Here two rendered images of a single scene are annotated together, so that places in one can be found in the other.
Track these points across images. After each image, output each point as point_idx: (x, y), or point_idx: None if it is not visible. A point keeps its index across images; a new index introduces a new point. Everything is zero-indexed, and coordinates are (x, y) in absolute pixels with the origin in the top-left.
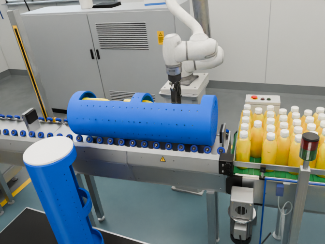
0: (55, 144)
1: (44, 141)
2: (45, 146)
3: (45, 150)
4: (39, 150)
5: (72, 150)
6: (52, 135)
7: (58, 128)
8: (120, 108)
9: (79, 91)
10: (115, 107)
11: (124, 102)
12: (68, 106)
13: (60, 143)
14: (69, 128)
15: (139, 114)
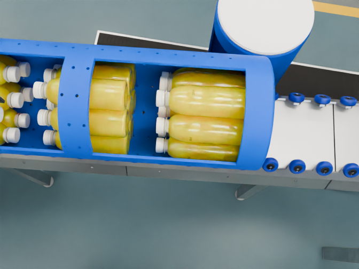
0: (259, 22)
1: (292, 32)
2: (279, 16)
3: (270, 5)
4: (280, 3)
5: (217, 18)
6: (315, 97)
7: (336, 153)
8: (119, 49)
9: (264, 103)
10: (132, 50)
11: (110, 56)
12: (265, 58)
13: (251, 28)
14: (304, 153)
15: (70, 43)
